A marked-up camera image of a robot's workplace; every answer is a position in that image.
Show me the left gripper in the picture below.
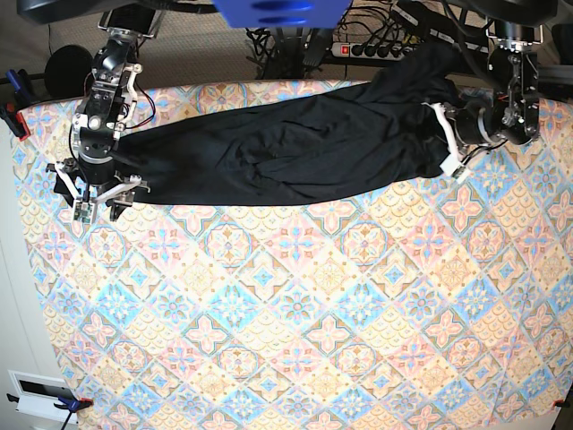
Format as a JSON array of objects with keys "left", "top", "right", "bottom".
[{"left": 425, "top": 100, "right": 529, "bottom": 184}]

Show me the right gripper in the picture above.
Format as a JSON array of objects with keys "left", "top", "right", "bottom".
[{"left": 52, "top": 134, "right": 150, "bottom": 224}]

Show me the black t-shirt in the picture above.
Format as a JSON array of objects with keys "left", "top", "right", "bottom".
[{"left": 119, "top": 43, "right": 461, "bottom": 206}]

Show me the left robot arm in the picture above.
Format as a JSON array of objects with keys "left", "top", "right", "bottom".
[{"left": 429, "top": 21, "right": 540, "bottom": 183}]

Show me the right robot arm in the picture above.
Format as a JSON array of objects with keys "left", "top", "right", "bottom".
[{"left": 47, "top": 4, "right": 165, "bottom": 224}]

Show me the white power strip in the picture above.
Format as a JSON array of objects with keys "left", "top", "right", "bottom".
[{"left": 330, "top": 42, "right": 416, "bottom": 61}]

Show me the red blue clamp top left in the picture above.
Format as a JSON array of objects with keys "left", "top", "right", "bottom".
[{"left": 1, "top": 69, "right": 34, "bottom": 142}]

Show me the black round stool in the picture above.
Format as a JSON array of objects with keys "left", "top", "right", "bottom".
[{"left": 44, "top": 45, "right": 93, "bottom": 99}]

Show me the patterned colourful tablecloth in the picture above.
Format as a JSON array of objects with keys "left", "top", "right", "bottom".
[{"left": 10, "top": 101, "right": 572, "bottom": 429}]

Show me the blue clamp bottom left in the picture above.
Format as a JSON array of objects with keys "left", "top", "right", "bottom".
[{"left": 6, "top": 393, "right": 94, "bottom": 413}]

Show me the black clamp bottom right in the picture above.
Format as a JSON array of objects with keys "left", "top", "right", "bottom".
[{"left": 552, "top": 400, "right": 571, "bottom": 409}]

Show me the white wall vent box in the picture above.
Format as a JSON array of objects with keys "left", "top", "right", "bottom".
[{"left": 8, "top": 370, "right": 74, "bottom": 424}]

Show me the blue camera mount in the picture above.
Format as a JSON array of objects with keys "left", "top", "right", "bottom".
[{"left": 213, "top": 0, "right": 351, "bottom": 29}]

